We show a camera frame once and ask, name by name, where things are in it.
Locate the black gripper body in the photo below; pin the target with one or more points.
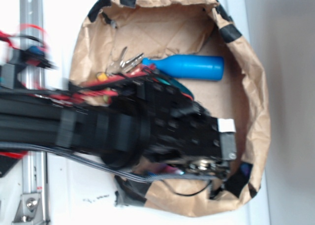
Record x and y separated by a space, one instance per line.
171 128

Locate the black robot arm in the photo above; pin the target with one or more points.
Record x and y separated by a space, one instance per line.
113 126

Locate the dark green oval capsule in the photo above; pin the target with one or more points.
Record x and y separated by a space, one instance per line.
173 82

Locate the blue plastic bottle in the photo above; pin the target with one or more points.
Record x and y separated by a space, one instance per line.
190 66

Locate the crumpled brown paper bag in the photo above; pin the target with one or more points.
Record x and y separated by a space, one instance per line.
161 28

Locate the multicolour braided rope toy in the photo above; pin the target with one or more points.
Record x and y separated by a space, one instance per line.
101 76

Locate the aluminium extrusion rail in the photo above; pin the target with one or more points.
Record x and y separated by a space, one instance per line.
34 164

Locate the metal corner bracket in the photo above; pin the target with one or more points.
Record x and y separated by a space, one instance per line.
30 210

